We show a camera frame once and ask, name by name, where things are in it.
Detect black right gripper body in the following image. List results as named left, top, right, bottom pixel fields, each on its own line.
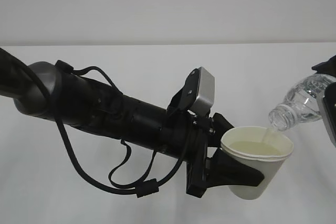
left=311, top=56, right=336, bottom=77

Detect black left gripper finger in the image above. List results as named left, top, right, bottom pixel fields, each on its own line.
left=208, top=113, right=234, bottom=148
left=205, top=148, right=265, bottom=188

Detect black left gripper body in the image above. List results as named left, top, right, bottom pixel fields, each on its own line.
left=157, top=112, right=214, bottom=198

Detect clear water bottle green label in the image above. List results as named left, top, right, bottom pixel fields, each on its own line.
left=268, top=74, right=335, bottom=132

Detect white paper cup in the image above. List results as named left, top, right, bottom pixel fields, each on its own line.
left=221, top=126, right=294, bottom=200

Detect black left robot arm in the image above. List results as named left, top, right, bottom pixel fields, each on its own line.
left=1, top=50, right=265, bottom=198

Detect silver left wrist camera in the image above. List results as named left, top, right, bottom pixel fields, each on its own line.
left=167, top=67, right=215, bottom=116

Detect black left camera cable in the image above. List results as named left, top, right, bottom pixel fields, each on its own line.
left=7, top=52, right=190, bottom=198

